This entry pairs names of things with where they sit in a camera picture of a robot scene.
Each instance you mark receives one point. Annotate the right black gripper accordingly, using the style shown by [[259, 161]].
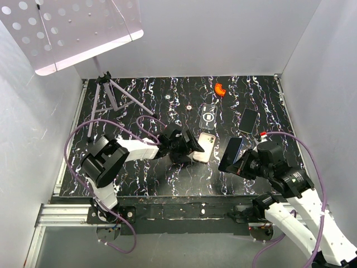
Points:
[[240, 167]]

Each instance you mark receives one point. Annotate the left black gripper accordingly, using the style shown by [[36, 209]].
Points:
[[189, 147]]

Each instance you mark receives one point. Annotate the pink phone case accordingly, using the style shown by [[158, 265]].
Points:
[[206, 141]]

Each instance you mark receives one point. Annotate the clear phone case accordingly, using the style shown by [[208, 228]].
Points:
[[208, 116]]

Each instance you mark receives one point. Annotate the phone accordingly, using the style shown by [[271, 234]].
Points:
[[247, 121], [231, 153]]

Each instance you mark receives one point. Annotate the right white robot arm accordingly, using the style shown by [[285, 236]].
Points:
[[317, 236]]

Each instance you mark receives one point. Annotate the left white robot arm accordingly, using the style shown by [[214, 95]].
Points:
[[107, 156]]

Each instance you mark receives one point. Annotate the orange curved plastic part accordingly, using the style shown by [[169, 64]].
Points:
[[219, 90]]

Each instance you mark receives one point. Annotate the perforated white music stand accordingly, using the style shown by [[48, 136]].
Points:
[[41, 43]]

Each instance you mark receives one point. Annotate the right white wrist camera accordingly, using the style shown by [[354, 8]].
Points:
[[262, 137]]

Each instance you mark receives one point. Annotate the black front mounting rail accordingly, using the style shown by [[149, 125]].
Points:
[[190, 214]]

